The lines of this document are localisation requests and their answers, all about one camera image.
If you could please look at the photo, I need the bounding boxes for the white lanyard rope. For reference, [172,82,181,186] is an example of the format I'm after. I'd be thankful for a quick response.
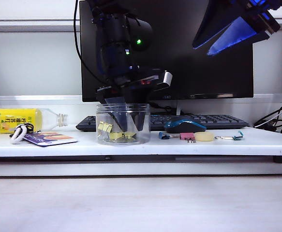
[10,124,29,145]

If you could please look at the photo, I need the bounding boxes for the plastic bottle yellow label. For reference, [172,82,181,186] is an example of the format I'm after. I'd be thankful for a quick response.
[0,108,69,134]

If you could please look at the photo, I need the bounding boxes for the pink binder clip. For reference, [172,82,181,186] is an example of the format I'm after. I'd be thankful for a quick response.
[179,132,196,144]

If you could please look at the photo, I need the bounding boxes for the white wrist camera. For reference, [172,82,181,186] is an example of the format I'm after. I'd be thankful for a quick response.
[163,72,174,87]

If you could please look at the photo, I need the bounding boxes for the black computer keyboard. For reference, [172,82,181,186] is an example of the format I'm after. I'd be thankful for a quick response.
[75,114,250,132]

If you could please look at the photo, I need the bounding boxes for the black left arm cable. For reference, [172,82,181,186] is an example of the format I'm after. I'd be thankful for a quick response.
[73,0,112,86]

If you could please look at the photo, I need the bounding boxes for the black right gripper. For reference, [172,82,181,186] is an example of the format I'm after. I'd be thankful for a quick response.
[192,0,282,57]

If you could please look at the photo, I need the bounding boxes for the black lanyard clasp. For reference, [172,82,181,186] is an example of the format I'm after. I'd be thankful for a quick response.
[22,122,36,133]

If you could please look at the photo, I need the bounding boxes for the beige tape roll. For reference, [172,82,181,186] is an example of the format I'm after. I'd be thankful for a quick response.
[194,131,215,143]

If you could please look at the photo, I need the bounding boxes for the black computer monitor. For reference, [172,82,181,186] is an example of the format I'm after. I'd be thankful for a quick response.
[79,0,254,103]

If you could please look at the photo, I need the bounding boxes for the aluminium partition frame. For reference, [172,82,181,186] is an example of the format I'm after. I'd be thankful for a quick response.
[0,15,282,99]

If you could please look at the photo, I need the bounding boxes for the teal binder clip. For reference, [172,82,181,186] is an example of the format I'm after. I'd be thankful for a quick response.
[214,130,245,141]

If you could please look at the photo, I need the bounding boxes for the black and blue mouse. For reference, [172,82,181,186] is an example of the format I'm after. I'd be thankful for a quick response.
[164,119,207,134]

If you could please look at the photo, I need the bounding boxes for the white desk riser shelf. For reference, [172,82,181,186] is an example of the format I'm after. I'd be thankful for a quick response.
[0,103,282,158]

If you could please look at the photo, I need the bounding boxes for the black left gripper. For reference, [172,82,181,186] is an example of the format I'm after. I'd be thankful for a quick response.
[96,70,167,133]

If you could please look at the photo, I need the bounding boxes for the black power cable loop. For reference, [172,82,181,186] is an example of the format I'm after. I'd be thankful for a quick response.
[253,101,282,132]

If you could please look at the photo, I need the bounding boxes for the blue and orange card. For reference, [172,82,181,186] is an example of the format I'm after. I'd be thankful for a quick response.
[23,131,79,147]

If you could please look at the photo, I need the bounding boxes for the black monitor cable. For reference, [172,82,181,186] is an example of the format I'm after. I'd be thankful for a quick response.
[150,101,178,116]

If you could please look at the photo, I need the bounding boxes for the blue binder clip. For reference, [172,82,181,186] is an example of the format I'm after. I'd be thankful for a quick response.
[158,131,180,140]

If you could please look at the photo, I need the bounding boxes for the round transparent plastic jar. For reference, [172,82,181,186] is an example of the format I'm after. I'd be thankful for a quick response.
[96,103,151,145]

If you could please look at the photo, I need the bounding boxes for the white cable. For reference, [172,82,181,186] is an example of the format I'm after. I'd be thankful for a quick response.
[254,106,282,128]

